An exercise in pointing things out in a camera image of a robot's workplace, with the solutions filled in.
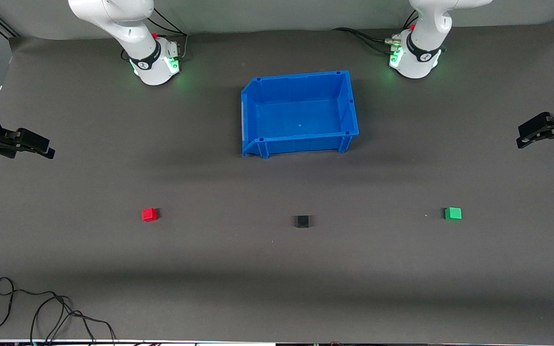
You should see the blue plastic storage bin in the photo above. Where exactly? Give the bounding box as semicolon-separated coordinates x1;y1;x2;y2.
241;70;360;159

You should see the grey table mat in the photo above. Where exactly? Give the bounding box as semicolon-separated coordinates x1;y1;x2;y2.
0;19;554;343

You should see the aluminium frame rail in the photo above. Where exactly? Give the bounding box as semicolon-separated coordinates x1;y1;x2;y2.
0;11;20;39

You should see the thin black cable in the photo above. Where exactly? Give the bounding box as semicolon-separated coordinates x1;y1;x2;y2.
0;277;72;340
30;295;117;346

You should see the black right arm base cable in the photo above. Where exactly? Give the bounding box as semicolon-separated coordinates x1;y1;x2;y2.
147;7;189;62

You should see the black arm base cable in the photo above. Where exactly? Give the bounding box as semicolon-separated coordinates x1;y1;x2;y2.
147;7;189;62
332;27;399;54

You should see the black left arm base cable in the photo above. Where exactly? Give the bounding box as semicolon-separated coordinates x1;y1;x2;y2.
332;27;399;54

